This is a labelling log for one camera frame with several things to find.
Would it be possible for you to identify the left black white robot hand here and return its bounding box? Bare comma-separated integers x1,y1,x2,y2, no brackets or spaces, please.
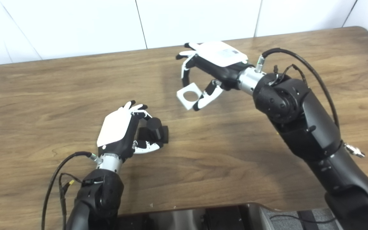
97,100,165,161

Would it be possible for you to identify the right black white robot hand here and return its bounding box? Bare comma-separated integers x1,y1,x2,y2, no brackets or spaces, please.
176,41,255,111

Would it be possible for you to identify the black peg with square base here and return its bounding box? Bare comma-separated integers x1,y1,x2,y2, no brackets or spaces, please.
138,117,169,144

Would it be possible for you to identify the white square piece with hole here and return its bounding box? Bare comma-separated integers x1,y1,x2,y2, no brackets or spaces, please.
176,83,203,111

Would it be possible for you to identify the black robot torso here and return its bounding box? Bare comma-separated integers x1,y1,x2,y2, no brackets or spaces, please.
117,203,279,230

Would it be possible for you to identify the left wrist thick black cable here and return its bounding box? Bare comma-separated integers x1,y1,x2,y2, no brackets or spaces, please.
41,151,101,230

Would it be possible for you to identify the wrist thick black cable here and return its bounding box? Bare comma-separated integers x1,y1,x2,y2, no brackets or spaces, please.
41,151,101,230
256,48,340,128

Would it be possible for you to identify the right wrist thick black cable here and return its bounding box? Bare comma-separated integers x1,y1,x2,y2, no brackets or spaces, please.
256,48,340,128

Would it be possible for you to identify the right thin black wire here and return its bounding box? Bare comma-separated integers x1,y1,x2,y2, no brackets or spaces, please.
272,64,309,87

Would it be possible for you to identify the left thin wire yellow connector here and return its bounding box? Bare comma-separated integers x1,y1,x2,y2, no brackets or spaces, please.
58,173,84,230

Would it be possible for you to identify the thin black floor cable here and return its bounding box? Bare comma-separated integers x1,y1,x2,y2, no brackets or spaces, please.
269,215,336,224

